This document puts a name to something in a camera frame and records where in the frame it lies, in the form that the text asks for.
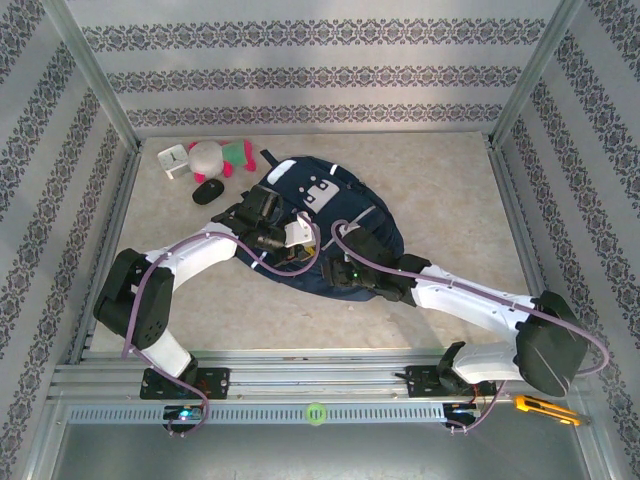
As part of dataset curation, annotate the perforated metal strip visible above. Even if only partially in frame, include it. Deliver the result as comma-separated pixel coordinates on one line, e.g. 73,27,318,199
67,402,446,426

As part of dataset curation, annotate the black computer mouse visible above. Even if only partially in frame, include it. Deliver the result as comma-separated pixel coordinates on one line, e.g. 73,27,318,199
192,178,226,206

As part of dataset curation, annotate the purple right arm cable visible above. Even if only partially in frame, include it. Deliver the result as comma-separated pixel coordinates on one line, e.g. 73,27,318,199
329,218,612,436

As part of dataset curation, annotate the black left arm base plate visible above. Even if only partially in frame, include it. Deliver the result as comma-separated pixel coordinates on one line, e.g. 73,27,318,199
139,367,231,401

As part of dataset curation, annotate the aluminium frame post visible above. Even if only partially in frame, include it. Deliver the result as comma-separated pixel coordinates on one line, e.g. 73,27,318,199
487,0,585,151
38,0,145,154

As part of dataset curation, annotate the white alarm clock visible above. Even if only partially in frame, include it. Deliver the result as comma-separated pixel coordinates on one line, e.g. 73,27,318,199
157,143,192,180

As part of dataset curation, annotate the yellow utility knife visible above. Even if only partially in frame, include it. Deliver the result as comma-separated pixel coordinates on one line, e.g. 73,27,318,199
514,393,584,427

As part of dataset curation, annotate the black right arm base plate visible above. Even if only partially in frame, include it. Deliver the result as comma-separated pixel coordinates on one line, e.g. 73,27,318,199
405,364,499,400

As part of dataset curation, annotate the aluminium side rail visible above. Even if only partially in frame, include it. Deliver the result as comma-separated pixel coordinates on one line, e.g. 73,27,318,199
74,149,145,351
487,144,571,359

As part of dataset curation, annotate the aluminium mounting rail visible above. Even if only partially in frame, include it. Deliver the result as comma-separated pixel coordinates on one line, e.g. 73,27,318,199
47,347,589,401

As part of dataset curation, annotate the pink green plush toy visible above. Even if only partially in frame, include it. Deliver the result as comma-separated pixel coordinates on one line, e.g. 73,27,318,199
187,139,257,182

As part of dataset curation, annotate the small circuit board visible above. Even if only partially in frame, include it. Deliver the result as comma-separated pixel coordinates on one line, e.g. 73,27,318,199
442,403,484,421
163,404,206,422

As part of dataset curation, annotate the navy blue backpack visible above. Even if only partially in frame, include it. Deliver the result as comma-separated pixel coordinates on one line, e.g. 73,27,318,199
232,149,405,303

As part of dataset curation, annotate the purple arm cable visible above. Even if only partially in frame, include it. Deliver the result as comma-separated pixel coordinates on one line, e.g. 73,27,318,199
329,218,612,436
121,212,322,440

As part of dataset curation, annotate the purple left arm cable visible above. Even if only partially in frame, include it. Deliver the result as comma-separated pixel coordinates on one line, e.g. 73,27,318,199
121,212,322,440

